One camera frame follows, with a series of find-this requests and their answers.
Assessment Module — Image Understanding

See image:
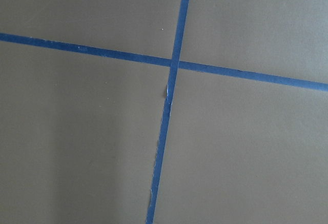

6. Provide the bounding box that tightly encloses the blue tape line centre vertical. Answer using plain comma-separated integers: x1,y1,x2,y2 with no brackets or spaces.
145,0,189,224

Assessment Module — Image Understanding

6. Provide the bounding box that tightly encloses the blue tape line lower horizontal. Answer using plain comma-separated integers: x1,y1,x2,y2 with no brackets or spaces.
1,33,327,92

